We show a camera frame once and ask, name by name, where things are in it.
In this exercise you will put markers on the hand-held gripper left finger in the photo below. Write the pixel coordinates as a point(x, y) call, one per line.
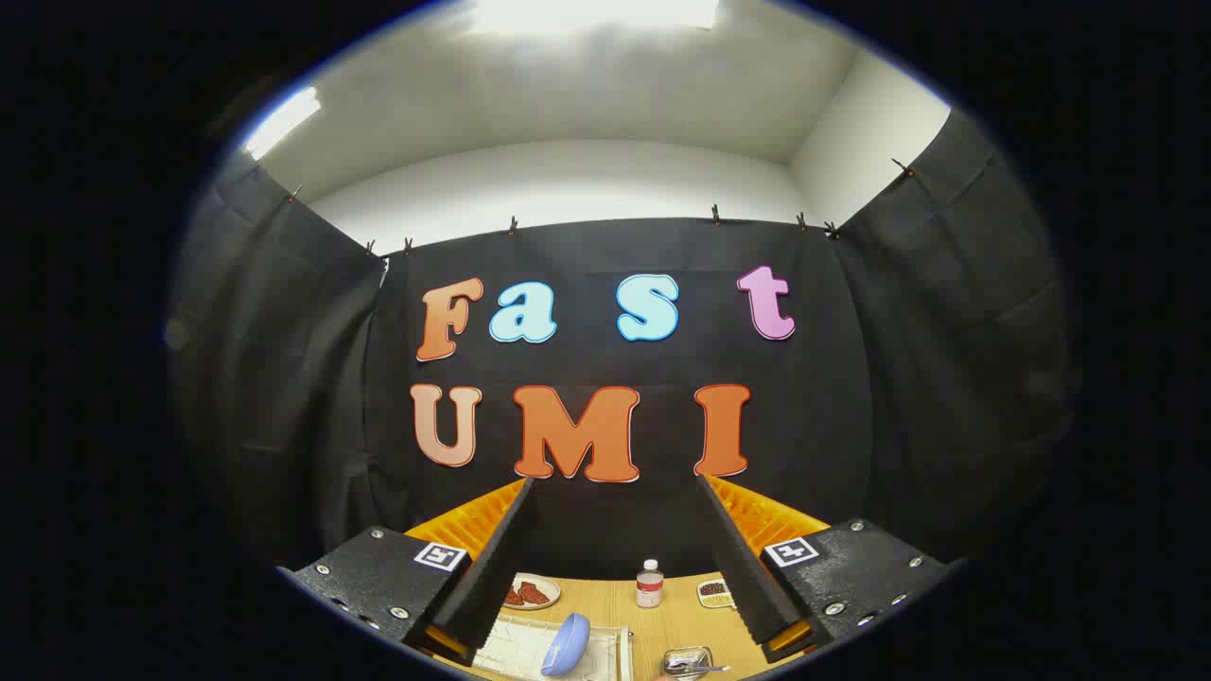
point(497, 567)

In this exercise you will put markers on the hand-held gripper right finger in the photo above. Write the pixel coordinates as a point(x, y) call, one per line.
point(743, 567)

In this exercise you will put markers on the blue plate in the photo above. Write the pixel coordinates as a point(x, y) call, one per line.
point(566, 645)

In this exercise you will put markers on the small metal basket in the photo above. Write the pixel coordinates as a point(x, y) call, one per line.
point(686, 654)

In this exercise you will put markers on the white divided dish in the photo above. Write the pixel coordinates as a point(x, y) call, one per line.
point(716, 596)

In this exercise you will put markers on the beige plate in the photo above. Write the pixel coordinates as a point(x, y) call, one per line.
point(554, 591)

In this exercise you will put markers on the clear plastic bottle red label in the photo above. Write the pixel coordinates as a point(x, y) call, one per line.
point(649, 588)

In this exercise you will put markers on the narrow ceiling light panel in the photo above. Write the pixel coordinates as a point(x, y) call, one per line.
point(284, 121)

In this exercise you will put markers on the wide ceiling light panel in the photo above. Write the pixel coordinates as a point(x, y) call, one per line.
point(596, 14)

